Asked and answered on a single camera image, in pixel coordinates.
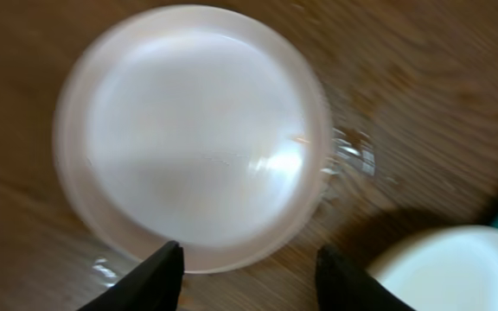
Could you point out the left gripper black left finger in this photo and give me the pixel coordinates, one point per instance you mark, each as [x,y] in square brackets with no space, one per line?
[154,285]

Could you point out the white plate with red stain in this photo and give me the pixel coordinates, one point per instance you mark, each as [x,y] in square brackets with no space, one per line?
[195,124]

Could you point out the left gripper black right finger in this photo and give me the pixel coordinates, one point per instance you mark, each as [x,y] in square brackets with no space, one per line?
[343,286]

